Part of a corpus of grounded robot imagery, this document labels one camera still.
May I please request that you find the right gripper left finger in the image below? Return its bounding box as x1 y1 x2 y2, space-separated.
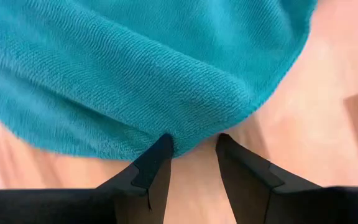
0 133 175 224

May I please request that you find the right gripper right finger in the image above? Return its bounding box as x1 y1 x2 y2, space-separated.
215 133 358 224

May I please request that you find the teal terry towel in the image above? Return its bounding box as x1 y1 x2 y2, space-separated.
0 0 319 162

